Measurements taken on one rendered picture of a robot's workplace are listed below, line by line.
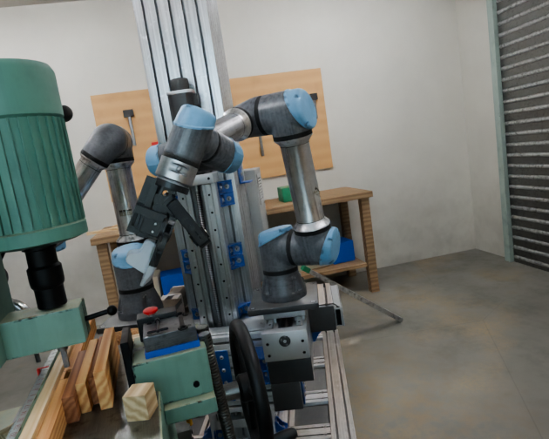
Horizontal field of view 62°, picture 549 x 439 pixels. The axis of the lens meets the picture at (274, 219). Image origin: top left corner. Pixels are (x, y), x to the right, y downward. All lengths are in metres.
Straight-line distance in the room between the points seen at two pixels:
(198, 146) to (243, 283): 0.87
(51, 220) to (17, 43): 3.63
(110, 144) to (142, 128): 2.58
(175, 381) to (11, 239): 0.37
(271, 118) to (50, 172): 0.65
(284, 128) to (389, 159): 3.31
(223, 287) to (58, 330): 0.77
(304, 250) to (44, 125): 0.82
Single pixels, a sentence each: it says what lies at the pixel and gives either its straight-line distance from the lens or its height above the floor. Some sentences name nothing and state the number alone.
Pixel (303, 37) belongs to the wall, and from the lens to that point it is 4.41.
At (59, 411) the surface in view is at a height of 0.94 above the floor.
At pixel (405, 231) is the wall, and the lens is 4.70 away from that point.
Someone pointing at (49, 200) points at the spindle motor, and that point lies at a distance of 0.87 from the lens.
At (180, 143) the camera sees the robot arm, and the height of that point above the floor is 1.34.
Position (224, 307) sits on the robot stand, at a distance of 1.65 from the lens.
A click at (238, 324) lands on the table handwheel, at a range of 0.98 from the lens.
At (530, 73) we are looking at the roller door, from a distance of 4.18.
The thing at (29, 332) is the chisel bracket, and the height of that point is 1.04.
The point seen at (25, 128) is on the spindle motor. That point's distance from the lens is 0.87.
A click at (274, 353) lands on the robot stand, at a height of 0.71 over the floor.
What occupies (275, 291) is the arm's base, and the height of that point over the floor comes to 0.86.
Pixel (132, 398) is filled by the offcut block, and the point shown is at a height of 0.94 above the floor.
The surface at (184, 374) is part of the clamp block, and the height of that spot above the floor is 0.92.
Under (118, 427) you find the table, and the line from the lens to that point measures 0.85.
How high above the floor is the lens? 1.30
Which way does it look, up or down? 9 degrees down
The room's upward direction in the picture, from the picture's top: 9 degrees counter-clockwise
